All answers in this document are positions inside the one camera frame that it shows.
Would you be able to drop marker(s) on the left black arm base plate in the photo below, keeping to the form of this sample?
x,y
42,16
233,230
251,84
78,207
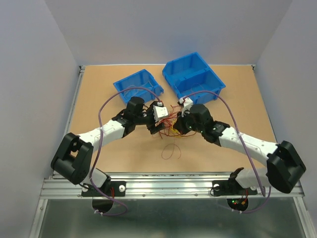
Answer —
x,y
110,188

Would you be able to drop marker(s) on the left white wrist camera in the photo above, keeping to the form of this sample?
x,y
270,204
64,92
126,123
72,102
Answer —
x,y
160,113

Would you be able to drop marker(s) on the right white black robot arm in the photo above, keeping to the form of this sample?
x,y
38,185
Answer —
x,y
282,165

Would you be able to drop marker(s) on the large blue divided bin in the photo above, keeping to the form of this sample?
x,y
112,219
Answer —
x,y
189,74

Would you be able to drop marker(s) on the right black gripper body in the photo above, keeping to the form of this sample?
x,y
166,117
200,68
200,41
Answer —
x,y
190,125

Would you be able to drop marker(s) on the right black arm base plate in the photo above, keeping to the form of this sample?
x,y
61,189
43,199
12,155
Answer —
x,y
229,188

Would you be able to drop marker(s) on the small blue plastic bin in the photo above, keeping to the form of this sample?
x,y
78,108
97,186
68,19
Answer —
x,y
142,79

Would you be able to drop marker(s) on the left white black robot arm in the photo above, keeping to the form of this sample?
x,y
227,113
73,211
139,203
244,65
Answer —
x,y
73,157

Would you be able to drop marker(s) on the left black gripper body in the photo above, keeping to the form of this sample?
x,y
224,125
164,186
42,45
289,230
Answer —
x,y
146,118

